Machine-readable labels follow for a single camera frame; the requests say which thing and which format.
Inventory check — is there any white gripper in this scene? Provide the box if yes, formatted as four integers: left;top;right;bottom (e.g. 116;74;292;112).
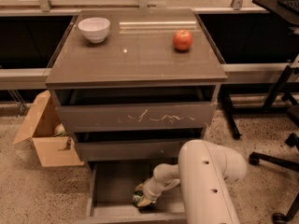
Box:
135;177;164;207

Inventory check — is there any green soda can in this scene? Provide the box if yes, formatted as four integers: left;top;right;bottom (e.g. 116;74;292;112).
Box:
133;190;144;207

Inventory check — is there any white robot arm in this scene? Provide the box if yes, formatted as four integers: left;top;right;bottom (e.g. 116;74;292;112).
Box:
134;140;247;224

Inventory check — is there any bottom grey drawer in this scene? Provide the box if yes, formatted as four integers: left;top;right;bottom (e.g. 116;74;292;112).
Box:
76;159;187;224

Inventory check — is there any grey drawer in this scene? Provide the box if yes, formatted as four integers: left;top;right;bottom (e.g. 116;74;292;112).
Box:
74;128;206;162
76;159;187;224
55;85;216;133

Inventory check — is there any middle grey drawer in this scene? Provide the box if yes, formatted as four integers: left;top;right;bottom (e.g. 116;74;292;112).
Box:
74;128;206;162

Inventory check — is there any top grey drawer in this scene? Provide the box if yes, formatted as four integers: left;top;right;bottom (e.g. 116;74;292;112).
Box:
55;85;216;133

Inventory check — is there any grey drawer cabinet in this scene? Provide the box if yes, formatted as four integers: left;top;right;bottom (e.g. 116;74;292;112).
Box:
45;8;228;173

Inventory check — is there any cardboard box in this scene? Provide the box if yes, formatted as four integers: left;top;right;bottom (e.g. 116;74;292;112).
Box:
13;91;84;167

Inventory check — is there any white object in box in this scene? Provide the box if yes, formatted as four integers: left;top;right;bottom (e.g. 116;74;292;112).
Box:
53;124;67;137

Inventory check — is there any red apple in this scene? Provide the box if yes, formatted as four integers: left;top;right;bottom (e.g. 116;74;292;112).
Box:
173;30;192;51

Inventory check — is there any black office chair base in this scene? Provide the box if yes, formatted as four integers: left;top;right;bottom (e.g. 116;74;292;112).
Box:
248;91;299;224

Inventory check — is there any white ceramic bowl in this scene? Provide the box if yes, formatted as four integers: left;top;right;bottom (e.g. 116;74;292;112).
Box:
78;17;110;43

